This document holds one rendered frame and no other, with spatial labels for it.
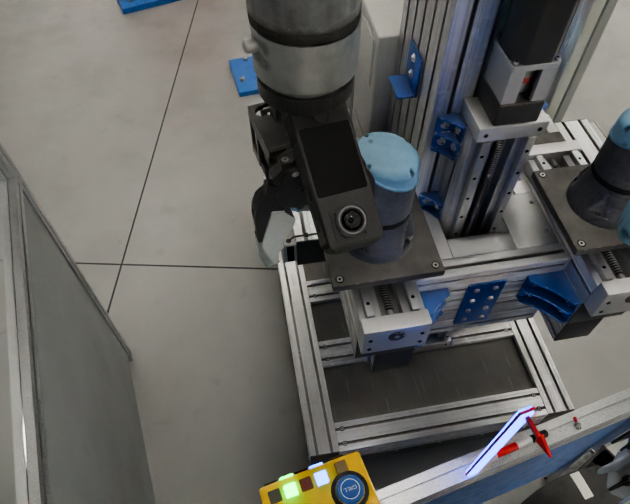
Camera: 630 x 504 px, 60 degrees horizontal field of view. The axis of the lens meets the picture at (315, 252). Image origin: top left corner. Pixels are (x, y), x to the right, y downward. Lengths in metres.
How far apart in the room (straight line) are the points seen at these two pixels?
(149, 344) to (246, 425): 0.50
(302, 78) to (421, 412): 1.54
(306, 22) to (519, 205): 1.07
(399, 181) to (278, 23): 0.60
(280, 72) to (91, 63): 3.19
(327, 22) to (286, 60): 0.04
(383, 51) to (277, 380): 1.26
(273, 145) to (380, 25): 0.89
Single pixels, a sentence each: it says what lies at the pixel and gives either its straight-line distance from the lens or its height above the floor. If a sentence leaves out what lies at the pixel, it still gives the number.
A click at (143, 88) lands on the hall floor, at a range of 3.27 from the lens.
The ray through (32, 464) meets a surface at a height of 1.00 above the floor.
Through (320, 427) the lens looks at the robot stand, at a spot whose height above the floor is 0.23.
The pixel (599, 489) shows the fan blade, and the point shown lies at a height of 1.18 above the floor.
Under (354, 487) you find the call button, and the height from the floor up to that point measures 1.08.
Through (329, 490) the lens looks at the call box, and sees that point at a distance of 0.88.
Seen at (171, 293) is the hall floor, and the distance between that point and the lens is 2.33.
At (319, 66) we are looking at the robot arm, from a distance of 0.38.
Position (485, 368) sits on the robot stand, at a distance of 1.96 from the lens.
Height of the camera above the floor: 1.93
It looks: 54 degrees down
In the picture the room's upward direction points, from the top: straight up
